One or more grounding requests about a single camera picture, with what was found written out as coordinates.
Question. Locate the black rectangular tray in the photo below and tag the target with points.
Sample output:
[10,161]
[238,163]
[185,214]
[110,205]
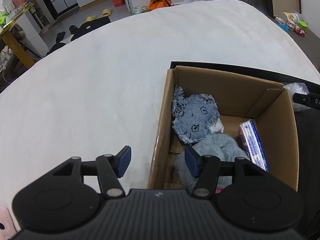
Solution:
[307,124]

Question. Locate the blue tissue packet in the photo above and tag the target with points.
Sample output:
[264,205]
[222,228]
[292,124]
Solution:
[252,144]

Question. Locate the green cup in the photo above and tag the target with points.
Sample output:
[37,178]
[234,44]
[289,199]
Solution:
[303,25]

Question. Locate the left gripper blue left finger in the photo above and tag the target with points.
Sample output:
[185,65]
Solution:
[110,168]

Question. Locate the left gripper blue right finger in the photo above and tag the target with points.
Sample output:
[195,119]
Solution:
[205,168]

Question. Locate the blue denim fabric toy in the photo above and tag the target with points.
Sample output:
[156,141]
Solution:
[193,115]

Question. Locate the grey fluffy plush slipper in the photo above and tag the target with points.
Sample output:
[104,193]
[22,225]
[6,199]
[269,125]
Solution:
[220,145]

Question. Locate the yellow slipper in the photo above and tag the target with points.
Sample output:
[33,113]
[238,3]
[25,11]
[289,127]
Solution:
[107,12]

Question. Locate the white tissue bundle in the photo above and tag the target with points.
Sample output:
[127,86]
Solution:
[216,127]

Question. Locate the yellow side table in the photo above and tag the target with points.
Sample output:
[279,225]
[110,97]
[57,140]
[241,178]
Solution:
[12,43]

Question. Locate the clear plastic bag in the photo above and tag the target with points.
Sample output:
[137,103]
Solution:
[299,88]

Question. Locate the orange bag on floor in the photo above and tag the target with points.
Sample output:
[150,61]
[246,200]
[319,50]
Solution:
[156,4]

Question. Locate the brown cardboard box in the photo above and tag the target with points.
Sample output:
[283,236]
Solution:
[239,98]

